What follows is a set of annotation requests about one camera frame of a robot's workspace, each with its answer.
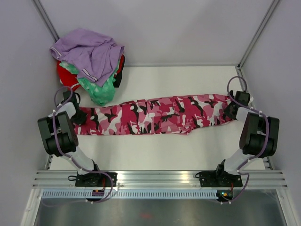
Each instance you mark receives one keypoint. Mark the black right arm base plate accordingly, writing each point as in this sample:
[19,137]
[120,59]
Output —
[213,179]

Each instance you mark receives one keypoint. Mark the aluminium right corner post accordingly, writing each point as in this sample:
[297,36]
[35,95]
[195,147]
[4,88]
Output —
[264,22]

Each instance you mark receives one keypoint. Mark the green tie-dye garment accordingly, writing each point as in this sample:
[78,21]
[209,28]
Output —
[100,95]

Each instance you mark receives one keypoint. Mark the red garment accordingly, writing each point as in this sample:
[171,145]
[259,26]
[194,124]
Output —
[67,78]

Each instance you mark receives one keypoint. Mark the aluminium front rail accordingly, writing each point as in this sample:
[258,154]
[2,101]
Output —
[258,179]

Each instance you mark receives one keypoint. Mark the white slotted cable duct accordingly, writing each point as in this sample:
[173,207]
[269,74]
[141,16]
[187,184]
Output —
[131,194]

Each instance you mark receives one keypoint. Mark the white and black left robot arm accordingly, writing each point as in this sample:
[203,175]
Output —
[58,134]

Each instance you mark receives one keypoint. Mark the aluminium left side rail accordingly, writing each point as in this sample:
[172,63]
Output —
[48,163]

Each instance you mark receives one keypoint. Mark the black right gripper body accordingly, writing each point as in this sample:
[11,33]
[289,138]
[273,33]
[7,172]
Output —
[227,111]

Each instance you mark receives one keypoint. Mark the black garment in pile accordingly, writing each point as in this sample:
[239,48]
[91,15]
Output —
[119,74]

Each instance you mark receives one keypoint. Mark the purple shirt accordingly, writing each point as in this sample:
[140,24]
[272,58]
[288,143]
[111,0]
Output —
[95,55]

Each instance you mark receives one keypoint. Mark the aluminium corner post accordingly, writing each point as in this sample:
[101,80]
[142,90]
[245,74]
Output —
[46,19]
[264,22]

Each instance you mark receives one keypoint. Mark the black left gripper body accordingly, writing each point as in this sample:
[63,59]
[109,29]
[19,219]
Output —
[79,118]

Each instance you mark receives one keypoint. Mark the aluminium left corner post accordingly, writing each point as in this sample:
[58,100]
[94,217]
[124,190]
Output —
[46,19]

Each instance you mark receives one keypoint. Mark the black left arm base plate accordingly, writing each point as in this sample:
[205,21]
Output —
[96,180]

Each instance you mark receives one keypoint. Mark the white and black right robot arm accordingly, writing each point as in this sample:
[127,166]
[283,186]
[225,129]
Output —
[258,138]

